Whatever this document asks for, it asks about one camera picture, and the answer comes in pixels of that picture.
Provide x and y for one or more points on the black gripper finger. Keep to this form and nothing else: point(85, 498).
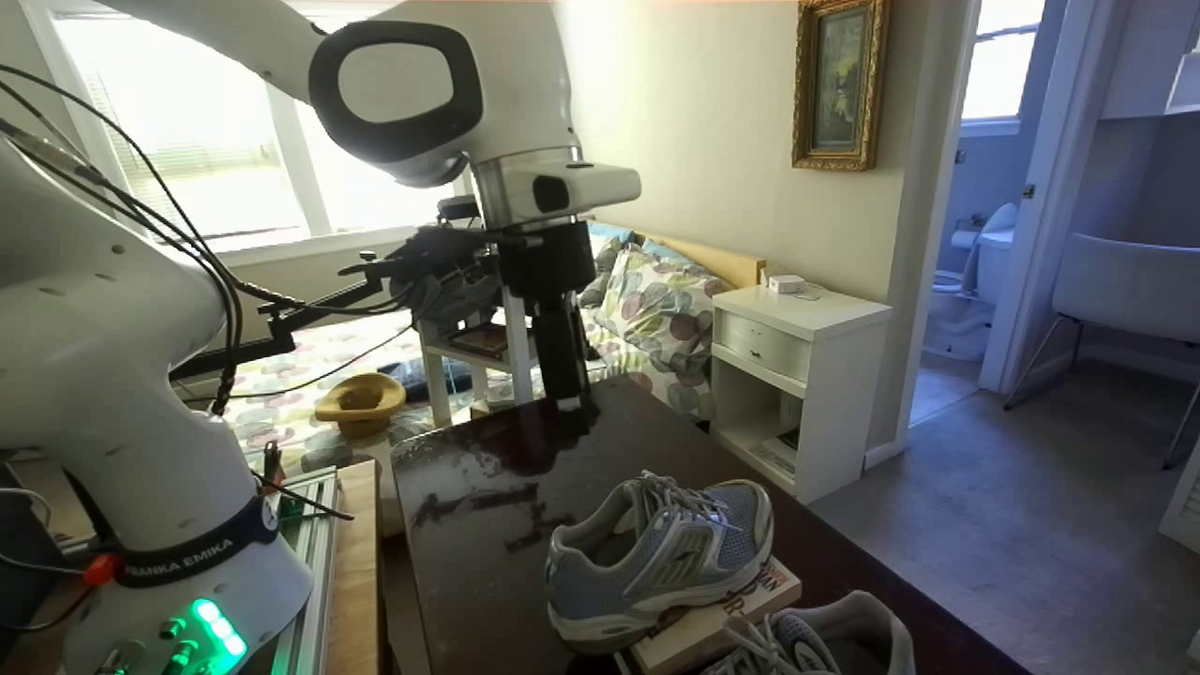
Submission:
point(580, 357)
point(554, 352)

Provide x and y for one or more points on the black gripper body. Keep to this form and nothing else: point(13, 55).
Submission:
point(550, 264)

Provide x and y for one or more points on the grey blue sneaker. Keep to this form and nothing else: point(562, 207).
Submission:
point(663, 565)

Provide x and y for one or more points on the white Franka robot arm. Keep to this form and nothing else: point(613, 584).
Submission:
point(114, 375)

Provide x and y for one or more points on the floral pillow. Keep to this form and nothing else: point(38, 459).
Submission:
point(659, 314)

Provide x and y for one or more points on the blue cloth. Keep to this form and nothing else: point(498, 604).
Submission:
point(408, 375)

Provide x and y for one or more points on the wooden headboard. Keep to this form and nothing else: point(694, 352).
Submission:
point(727, 262)

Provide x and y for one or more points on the yellow bowl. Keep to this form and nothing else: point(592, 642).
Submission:
point(362, 404)

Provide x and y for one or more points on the small box on nightstand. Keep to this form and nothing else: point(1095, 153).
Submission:
point(788, 288)

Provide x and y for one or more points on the white nightstand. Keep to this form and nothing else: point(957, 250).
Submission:
point(809, 375)

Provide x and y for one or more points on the book with red title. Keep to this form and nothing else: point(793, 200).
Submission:
point(718, 620)

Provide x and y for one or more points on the wooden board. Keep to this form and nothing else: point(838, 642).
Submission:
point(355, 575)

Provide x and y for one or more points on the gold framed picture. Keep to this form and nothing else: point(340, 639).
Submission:
point(842, 79)

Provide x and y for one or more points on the grey sneaker with white laces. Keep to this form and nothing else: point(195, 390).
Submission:
point(825, 639)

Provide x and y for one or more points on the white toilet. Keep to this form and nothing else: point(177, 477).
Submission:
point(989, 267)

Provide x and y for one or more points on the red knob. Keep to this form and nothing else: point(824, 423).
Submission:
point(99, 573)

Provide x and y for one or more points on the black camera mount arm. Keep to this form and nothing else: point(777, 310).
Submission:
point(320, 304)

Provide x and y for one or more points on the white window frame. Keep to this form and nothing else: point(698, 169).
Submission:
point(269, 163)

